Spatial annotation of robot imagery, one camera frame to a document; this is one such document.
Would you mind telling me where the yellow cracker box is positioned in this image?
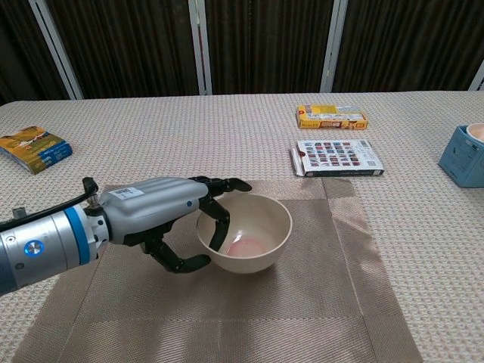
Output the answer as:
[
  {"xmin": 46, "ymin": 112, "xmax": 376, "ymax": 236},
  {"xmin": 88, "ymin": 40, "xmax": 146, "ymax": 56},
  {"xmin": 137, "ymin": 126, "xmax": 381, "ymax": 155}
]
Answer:
[{"xmin": 296, "ymin": 104, "xmax": 370, "ymax": 132}]

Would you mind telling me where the white box with colour squares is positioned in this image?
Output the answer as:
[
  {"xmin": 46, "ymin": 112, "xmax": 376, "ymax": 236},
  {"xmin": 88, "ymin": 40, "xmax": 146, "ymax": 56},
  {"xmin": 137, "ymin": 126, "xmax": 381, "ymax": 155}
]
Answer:
[{"xmin": 290, "ymin": 138, "xmax": 386, "ymax": 178}]

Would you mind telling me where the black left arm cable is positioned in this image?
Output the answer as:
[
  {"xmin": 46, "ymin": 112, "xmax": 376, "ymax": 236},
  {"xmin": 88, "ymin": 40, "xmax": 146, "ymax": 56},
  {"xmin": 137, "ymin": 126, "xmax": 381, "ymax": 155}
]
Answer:
[{"xmin": 0, "ymin": 176, "xmax": 100, "ymax": 231}]

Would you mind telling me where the light brown bowl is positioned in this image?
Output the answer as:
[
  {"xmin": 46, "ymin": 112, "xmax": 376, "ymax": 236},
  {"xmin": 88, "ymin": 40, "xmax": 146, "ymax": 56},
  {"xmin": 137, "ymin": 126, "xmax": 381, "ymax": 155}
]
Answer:
[{"xmin": 195, "ymin": 193, "xmax": 293, "ymax": 275}]

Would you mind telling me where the black curtain panel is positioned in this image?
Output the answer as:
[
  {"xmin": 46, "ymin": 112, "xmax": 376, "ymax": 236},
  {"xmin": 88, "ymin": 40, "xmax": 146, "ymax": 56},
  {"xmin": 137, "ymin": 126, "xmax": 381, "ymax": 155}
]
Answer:
[
  {"xmin": 47, "ymin": 0, "xmax": 200, "ymax": 99},
  {"xmin": 332, "ymin": 0, "xmax": 484, "ymax": 93},
  {"xmin": 203, "ymin": 0, "xmax": 336, "ymax": 95},
  {"xmin": 0, "ymin": 0, "xmax": 73, "ymax": 107}
]

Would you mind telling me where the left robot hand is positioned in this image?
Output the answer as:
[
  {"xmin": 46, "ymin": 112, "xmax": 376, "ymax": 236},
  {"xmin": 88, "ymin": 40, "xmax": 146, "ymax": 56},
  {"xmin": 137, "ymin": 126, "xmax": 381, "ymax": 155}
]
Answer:
[{"xmin": 85, "ymin": 175, "xmax": 253, "ymax": 274}]

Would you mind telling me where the yellow and blue snack box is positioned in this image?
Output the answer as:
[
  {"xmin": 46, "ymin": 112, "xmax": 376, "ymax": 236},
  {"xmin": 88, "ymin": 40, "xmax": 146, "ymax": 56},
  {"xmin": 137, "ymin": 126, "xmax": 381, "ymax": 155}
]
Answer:
[{"xmin": 0, "ymin": 126, "xmax": 73, "ymax": 175}]

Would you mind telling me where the pink cup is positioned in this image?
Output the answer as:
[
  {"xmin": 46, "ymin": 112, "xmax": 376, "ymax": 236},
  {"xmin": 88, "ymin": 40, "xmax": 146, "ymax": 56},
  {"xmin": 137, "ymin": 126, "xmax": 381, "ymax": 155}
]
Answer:
[{"xmin": 464, "ymin": 123, "xmax": 484, "ymax": 144}]

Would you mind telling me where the brown woven placemat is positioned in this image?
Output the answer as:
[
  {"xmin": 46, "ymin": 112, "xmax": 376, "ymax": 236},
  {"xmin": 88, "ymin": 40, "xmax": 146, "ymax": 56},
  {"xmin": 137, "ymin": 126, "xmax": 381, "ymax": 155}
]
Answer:
[{"xmin": 11, "ymin": 177, "xmax": 424, "ymax": 363}]

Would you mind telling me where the beige waffle tablecloth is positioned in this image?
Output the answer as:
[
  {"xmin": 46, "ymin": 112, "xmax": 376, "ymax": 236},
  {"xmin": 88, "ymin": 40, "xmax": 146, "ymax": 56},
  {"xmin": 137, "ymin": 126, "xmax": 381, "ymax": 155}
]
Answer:
[{"xmin": 0, "ymin": 89, "xmax": 484, "ymax": 363}]

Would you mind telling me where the silver partition post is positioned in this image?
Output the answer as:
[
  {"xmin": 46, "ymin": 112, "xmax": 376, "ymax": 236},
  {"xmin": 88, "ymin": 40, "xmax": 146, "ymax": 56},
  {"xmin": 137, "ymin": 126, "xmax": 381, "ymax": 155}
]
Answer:
[
  {"xmin": 188, "ymin": 0, "xmax": 213, "ymax": 95},
  {"xmin": 28, "ymin": 0, "xmax": 84, "ymax": 100},
  {"xmin": 320, "ymin": 0, "xmax": 349, "ymax": 93},
  {"xmin": 467, "ymin": 60, "xmax": 484, "ymax": 92}
]

